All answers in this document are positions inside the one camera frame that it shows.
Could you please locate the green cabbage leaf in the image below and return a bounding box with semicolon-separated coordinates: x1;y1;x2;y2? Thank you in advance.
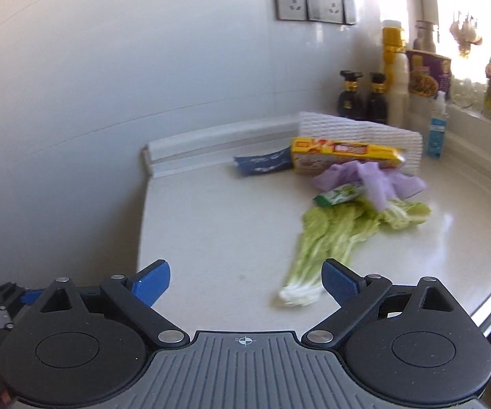
278;198;431;306

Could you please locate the green snack wrapper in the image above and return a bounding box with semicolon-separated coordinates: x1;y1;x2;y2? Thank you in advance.
314;183;366;207

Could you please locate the purple rubber glove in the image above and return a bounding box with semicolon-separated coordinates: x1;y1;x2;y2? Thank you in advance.
313;162;427;212

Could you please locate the yellow food box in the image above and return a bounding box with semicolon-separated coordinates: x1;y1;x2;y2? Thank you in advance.
291;138;405;175

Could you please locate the dark blue snack wrapper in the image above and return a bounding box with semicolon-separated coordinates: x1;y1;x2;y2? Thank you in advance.
234;148;292;176

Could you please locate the white paper towel sheet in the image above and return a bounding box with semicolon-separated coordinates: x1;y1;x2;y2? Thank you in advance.
298;112;423;176

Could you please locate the dark sauce bottle right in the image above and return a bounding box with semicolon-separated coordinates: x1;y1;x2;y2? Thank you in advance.
366;72;388;124

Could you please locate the dark sauce bottle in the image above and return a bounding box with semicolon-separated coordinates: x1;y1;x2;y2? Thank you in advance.
337;70;365;120
366;72;388;124

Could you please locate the dark sauce bottle left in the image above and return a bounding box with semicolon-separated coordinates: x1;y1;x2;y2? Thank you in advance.
337;70;365;120

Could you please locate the small blue spray bottle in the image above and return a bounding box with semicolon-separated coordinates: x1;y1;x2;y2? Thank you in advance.
425;90;450;159

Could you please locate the white bottle yellow cap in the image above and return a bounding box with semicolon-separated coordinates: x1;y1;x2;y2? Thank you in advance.
382;19;410;128

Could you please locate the purple noodle package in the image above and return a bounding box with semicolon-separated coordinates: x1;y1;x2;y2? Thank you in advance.
406;50;452;99

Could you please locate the metal flask bottle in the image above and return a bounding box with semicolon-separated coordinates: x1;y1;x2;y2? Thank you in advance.
413;20;438;53

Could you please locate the hanging garlic bunch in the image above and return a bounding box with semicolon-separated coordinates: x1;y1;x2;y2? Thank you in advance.
449;12;483;57

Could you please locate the right wall socket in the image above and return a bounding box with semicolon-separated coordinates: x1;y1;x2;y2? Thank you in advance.
306;0;357;26

